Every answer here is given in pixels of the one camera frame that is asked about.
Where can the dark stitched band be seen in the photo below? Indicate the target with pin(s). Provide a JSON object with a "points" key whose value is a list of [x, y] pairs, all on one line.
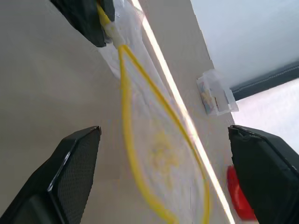
{"points": [[264, 81]]}

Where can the clear yellow-rimmed plastic bag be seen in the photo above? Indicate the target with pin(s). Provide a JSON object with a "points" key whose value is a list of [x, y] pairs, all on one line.
{"points": [[161, 149]]}

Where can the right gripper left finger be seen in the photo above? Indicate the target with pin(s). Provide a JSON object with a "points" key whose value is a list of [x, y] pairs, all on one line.
{"points": [[49, 182]]}

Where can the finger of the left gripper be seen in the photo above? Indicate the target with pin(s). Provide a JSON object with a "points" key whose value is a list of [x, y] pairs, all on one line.
{"points": [[81, 16], [108, 9]]}

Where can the clear acrylic card stand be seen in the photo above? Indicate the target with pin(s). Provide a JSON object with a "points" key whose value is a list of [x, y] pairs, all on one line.
{"points": [[215, 93]]}

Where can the red snack packet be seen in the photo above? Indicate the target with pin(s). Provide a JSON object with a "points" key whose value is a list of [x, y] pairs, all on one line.
{"points": [[238, 196]]}

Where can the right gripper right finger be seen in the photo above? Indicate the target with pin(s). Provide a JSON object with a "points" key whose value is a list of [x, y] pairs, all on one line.
{"points": [[268, 177]]}

